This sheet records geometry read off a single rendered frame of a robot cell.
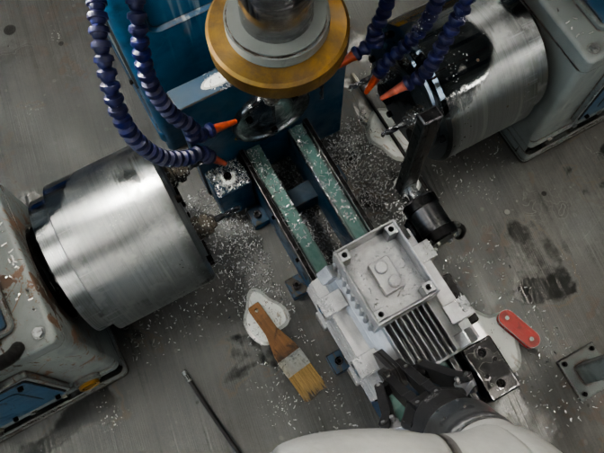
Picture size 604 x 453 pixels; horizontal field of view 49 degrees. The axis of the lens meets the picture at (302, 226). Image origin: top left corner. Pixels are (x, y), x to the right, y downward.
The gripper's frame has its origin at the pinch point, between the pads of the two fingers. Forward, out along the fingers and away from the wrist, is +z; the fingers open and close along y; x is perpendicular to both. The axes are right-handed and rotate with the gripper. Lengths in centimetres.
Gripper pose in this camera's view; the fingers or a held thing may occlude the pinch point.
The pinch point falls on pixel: (389, 368)
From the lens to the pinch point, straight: 92.1
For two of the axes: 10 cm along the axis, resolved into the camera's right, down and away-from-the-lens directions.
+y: -8.8, 4.6, -1.4
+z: -2.3, -1.4, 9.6
